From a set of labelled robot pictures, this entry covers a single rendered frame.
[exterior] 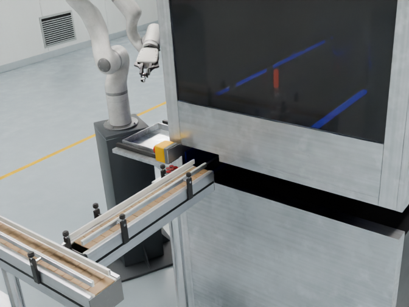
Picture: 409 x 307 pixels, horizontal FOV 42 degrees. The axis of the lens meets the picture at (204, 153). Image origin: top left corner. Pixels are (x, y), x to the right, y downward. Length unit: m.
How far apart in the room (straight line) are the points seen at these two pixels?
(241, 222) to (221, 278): 0.37
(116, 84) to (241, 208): 1.04
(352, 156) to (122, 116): 1.44
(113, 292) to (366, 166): 0.90
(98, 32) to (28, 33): 5.33
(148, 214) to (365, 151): 0.78
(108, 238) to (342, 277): 0.88
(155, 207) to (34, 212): 2.15
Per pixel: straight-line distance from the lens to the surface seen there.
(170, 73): 2.15
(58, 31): 8.37
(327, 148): 1.85
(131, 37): 2.75
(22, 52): 8.04
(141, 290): 3.07
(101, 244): 1.80
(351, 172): 1.84
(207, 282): 2.55
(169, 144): 2.21
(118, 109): 2.86
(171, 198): 2.00
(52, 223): 3.83
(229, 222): 2.25
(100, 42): 2.77
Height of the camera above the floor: 1.93
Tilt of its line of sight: 25 degrees down
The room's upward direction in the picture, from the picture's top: 4 degrees counter-clockwise
